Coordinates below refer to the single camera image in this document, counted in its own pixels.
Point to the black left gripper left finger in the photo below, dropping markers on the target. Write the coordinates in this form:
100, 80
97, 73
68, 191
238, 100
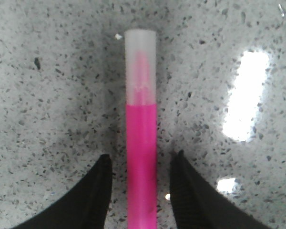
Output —
85, 206

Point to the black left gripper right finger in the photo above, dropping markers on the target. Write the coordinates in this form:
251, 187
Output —
197, 205

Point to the pink highlighter pen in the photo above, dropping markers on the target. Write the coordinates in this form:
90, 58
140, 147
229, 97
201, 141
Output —
141, 140

